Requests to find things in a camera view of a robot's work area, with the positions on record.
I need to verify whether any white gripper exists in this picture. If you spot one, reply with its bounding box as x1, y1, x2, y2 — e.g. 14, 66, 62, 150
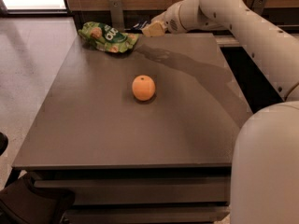
142, 3, 181, 37

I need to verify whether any blue rxbar blueberry wrapper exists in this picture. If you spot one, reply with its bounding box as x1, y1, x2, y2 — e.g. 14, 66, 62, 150
132, 21, 150, 32

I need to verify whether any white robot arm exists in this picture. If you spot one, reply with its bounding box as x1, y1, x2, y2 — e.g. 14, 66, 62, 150
142, 0, 299, 224

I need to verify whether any green rice chip bag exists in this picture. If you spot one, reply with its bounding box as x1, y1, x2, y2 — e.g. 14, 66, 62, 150
78, 21, 138, 53

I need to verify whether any orange fruit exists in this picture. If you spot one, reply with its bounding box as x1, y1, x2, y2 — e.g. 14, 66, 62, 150
132, 75, 156, 101

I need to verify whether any grey drawer cabinet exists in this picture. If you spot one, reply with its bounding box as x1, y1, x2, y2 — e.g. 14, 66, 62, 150
13, 34, 251, 210

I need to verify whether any upper grey drawer front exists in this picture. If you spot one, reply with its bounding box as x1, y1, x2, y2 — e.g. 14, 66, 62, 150
35, 177, 230, 205

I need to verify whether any grey drawer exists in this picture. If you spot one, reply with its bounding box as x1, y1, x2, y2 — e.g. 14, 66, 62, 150
65, 206, 229, 224
35, 177, 230, 205

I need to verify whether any lower grey drawer front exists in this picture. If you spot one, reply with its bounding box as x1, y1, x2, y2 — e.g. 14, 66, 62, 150
65, 206, 229, 224

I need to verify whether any dark brown chair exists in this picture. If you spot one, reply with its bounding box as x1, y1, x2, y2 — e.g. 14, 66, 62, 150
0, 132, 76, 224

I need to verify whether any left metal wall bracket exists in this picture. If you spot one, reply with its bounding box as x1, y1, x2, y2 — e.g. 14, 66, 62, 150
108, 0, 125, 32

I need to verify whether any metal wall bracket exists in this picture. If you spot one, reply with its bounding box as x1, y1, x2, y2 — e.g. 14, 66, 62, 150
250, 0, 267, 15
108, 0, 125, 32

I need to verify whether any right metal wall bracket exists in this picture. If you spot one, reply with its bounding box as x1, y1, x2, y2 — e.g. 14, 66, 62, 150
250, 0, 267, 15

